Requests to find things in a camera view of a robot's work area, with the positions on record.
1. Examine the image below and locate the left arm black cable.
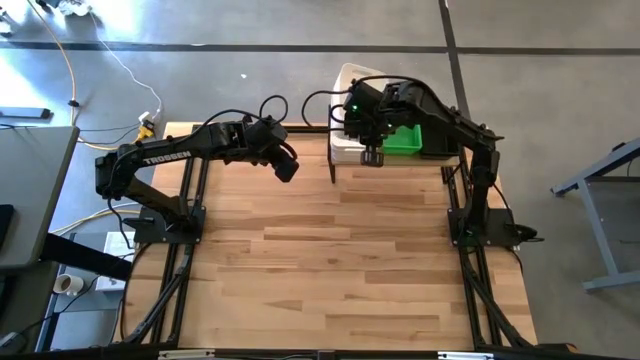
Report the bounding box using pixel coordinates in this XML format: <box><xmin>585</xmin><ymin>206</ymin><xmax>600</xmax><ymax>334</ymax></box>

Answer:
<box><xmin>197</xmin><ymin>93</ymin><xmax>291</xmax><ymax>139</ymax></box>

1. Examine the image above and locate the black slotted plastic basket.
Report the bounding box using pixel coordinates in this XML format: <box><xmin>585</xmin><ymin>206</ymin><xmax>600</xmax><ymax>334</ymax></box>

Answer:
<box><xmin>420</xmin><ymin>117</ymin><xmax>463</xmax><ymax>162</ymax></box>

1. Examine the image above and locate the grey desk with black leg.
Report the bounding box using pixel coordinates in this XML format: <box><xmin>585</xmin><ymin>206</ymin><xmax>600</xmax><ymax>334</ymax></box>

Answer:
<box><xmin>0</xmin><ymin>124</ymin><xmax>133</xmax><ymax>282</ymax></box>

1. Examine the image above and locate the green slotted plastic basket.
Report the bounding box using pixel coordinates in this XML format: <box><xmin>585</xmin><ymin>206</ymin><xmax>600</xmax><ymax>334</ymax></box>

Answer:
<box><xmin>381</xmin><ymin>123</ymin><xmax>425</xmax><ymax>156</ymax></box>

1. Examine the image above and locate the white floor cable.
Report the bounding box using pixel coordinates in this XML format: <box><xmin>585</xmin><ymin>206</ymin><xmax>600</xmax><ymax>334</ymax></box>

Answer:
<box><xmin>89</xmin><ymin>14</ymin><xmax>165</xmax><ymax>122</ymax></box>

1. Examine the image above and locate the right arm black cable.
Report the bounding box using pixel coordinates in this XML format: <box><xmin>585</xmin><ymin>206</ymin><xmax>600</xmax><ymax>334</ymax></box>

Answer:
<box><xmin>300</xmin><ymin>74</ymin><xmax>432</xmax><ymax>133</ymax></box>

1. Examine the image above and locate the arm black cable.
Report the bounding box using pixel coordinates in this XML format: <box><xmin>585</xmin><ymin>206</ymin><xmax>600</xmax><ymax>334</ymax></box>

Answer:
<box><xmin>300</xmin><ymin>74</ymin><xmax>432</xmax><ymax>133</ymax></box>
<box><xmin>197</xmin><ymin>93</ymin><xmax>291</xmax><ymax>139</ymax></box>

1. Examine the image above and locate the black flat bar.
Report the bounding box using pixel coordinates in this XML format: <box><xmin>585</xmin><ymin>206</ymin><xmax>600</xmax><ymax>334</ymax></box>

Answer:
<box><xmin>0</xmin><ymin>106</ymin><xmax>53</xmax><ymax>121</ymax></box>

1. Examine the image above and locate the black aluminium rig frame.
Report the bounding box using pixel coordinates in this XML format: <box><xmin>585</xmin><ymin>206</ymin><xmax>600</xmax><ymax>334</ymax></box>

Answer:
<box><xmin>113</xmin><ymin>123</ymin><xmax>577</xmax><ymax>360</ymax></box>

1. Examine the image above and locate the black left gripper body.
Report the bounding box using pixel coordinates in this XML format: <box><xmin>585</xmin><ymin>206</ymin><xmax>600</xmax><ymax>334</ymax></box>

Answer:
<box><xmin>246</xmin><ymin>116</ymin><xmax>301</xmax><ymax>184</ymax></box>

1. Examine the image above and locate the black flat device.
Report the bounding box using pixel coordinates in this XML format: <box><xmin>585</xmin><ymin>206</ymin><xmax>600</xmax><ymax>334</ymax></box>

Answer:
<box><xmin>0</xmin><ymin>203</ymin><xmax>15</xmax><ymax>252</ymax></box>

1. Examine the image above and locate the white power supply box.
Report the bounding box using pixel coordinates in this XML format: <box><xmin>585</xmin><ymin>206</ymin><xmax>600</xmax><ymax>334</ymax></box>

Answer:
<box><xmin>94</xmin><ymin>230</ymin><xmax>139</xmax><ymax>293</ymax></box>

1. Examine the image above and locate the white crumpled paper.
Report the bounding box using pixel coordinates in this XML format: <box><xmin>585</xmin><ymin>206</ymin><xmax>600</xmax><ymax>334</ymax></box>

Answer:
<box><xmin>56</xmin><ymin>0</ymin><xmax>94</xmax><ymax>17</ymax></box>

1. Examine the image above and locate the thick yellow floor cable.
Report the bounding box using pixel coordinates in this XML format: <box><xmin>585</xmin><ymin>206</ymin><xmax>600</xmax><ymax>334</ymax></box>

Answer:
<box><xmin>48</xmin><ymin>201</ymin><xmax>142</xmax><ymax>237</ymax></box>

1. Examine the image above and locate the grey metal table frame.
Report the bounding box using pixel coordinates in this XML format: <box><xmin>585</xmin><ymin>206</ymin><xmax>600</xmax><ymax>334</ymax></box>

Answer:
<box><xmin>549</xmin><ymin>136</ymin><xmax>640</xmax><ymax>294</ymax></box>

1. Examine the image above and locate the white yellow power strip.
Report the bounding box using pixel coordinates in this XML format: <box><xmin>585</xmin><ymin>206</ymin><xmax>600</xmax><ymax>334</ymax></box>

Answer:
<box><xmin>136</xmin><ymin>110</ymin><xmax>164</xmax><ymax>142</ymax></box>

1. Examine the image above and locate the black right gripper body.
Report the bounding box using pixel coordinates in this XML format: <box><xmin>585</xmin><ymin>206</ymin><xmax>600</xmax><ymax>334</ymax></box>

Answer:
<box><xmin>343</xmin><ymin>78</ymin><xmax>397</xmax><ymax>151</ymax></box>

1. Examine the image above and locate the thin yellow floor cable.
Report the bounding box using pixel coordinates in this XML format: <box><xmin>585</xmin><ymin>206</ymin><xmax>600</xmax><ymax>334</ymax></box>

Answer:
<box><xmin>27</xmin><ymin>0</ymin><xmax>79</xmax><ymax>126</ymax></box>

